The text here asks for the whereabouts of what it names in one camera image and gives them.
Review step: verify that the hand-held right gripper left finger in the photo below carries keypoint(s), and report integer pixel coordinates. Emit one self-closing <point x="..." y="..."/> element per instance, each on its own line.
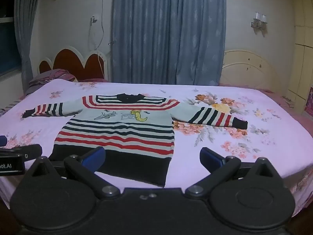
<point x="94" y="157"/>

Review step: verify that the red scalloped headboard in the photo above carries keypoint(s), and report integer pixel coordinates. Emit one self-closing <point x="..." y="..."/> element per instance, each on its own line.
<point x="73" y="63"/>

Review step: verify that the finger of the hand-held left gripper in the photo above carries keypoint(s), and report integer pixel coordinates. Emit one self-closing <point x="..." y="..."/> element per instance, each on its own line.
<point x="31" y="151"/>
<point x="3" y="141"/>

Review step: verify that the cream wardrobe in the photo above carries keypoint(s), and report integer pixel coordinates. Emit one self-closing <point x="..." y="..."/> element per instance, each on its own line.
<point x="302" y="49"/>

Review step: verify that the pink floral bedsheet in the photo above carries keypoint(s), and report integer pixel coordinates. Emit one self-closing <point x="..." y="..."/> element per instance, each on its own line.
<point x="244" y="137"/>

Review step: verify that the wall socket with charger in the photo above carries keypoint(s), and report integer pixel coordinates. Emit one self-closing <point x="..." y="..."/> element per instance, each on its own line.
<point x="94" y="19"/>

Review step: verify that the dark window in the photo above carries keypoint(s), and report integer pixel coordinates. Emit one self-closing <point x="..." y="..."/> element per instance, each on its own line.
<point x="8" y="46"/>

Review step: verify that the striped knit sweater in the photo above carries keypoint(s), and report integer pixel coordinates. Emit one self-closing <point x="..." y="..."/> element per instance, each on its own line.
<point x="117" y="137"/>

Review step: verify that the cream arched headboard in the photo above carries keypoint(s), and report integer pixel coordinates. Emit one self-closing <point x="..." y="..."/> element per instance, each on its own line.
<point x="247" y="68"/>

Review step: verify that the narrow blue curtain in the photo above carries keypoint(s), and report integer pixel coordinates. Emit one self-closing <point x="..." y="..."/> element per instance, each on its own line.
<point x="24" y="29"/>

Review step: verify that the glass wall lamp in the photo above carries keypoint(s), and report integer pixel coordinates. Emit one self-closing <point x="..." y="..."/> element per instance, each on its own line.
<point x="259" y="22"/>

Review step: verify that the wide blue curtain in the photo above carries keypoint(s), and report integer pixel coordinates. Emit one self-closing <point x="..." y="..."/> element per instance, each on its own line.
<point x="168" y="31"/>

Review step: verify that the purple pillow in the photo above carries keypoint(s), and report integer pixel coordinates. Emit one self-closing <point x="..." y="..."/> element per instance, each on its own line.
<point x="49" y="77"/>

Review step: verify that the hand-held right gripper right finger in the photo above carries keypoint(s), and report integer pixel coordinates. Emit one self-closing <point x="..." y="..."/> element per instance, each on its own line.
<point x="210" y="158"/>

